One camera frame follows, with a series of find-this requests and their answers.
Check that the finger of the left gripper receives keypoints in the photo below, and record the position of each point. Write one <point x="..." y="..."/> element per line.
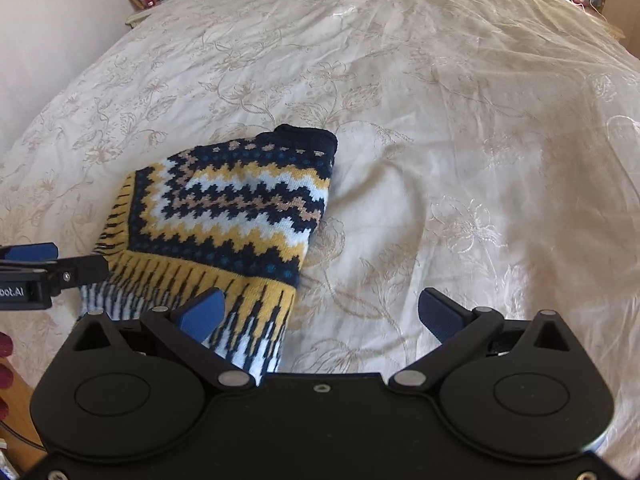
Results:
<point x="40" y="252"/>
<point x="78" y="271"/>

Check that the cream floral bedspread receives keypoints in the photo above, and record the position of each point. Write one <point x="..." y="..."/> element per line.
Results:
<point x="488" y="148"/>

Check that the navy yellow patterned knit sweater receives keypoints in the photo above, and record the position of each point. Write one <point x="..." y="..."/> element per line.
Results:
<point x="237" y="216"/>

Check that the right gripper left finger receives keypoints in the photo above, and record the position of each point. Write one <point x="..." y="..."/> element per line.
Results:
<point x="183" y="332"/>

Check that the white bedside table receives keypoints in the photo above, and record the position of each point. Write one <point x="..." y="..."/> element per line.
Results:
<point x="137" y="18"/>

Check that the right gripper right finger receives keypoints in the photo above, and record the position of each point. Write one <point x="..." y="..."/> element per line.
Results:
<point x="462" y="334"/>

